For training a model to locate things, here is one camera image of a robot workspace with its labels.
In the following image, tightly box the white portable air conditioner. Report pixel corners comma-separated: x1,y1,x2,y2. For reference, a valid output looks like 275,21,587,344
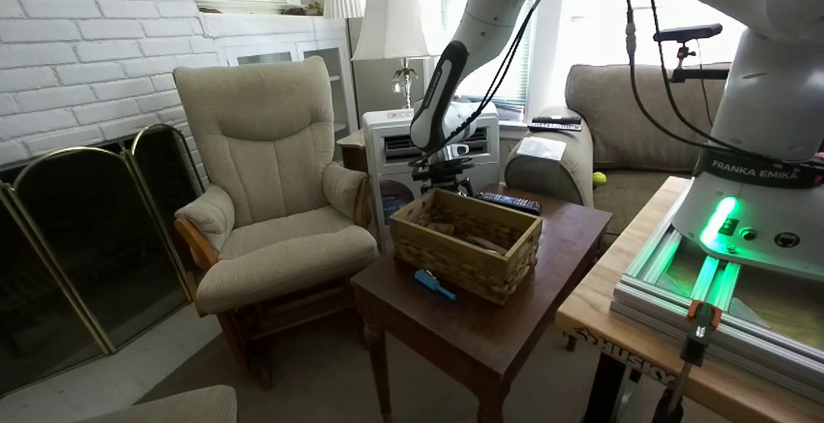
361,100,502,254

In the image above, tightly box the wicker basket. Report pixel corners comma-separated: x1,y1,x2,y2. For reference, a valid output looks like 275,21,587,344
389,188,543,306

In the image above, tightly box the small wooden side table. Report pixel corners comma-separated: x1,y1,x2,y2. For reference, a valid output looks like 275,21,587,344
337,128,370,174

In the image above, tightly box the blue screwdriver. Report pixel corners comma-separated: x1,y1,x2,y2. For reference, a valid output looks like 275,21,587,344
413,269,458,303

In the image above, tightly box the table lamp with white shade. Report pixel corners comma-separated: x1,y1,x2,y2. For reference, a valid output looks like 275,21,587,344
351,0,433,110

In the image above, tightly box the beige sofa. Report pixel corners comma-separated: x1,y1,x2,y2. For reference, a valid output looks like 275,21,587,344
503,62,733,232

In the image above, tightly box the beige armchair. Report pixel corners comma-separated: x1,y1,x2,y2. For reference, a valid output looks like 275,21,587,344
173,56,380,391

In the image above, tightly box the white built-in cabinet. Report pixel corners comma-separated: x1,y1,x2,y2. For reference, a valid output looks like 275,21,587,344
201,14,359,148

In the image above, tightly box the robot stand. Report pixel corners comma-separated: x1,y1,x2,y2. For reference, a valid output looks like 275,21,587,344
556,175,824,423

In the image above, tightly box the orange and black clamp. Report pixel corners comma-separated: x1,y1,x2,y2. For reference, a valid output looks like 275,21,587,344
652,301,722,423

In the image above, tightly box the brass fireplace screen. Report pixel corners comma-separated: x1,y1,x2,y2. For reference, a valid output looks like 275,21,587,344
0,123,208,399

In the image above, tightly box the beige upholstered seat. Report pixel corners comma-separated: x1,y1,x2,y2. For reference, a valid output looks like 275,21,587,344
76,384,238,423

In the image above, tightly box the camera on mount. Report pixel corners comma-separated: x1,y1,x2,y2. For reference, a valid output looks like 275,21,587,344
653,23,732,84

